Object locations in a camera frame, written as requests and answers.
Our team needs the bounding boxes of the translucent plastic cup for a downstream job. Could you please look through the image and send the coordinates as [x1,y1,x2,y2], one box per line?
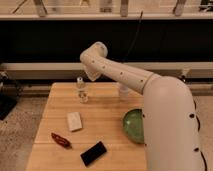
[118,83,130,101]

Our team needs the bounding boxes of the white rectangular sponge block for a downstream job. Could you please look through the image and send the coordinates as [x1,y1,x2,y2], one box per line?
[67,112,82,132]

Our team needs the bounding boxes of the clear plastic bottle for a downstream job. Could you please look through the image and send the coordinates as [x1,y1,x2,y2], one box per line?
[77,77,88,103]

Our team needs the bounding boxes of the red chili pepper toy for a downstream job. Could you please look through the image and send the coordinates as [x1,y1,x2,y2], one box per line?
[51,133,71,148]

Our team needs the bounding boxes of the black equipment at left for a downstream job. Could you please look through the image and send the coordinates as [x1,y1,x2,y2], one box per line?
[0,71,21,121]

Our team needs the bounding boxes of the green round bowl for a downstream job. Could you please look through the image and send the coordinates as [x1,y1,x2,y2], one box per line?
[122,109,144,144]

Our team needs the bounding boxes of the black hanging cable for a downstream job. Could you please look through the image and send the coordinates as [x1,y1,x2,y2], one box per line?
[121,9,145,64]

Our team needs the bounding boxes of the black smartphone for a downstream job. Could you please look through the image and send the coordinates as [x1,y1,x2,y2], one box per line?
[80,141,107,166]

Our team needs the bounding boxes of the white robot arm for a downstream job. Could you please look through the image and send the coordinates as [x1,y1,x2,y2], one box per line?
[80,42,208,171]

